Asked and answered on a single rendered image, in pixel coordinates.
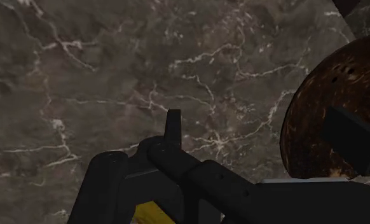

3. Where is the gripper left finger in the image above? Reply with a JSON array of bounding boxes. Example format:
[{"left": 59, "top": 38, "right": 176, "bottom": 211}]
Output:
[{"left": 66, "top": 108, "right": 257, "bottom": 224}]

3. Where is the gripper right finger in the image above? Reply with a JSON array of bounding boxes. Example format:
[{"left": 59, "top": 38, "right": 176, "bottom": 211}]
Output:
[{"left": 322, "top": 106, "right": 370, "bottom": 190}]

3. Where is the dark brown speckled round bowl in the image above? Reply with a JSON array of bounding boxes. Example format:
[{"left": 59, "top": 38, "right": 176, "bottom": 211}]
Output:
[{"left": 278, "top": 32, "right": 370, "bottom": 181}]

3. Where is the yellow object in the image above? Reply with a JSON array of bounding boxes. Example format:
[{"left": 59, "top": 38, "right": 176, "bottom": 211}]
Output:
[{"left": 131, "top": 200, "right": 177, "bottom": 224}]

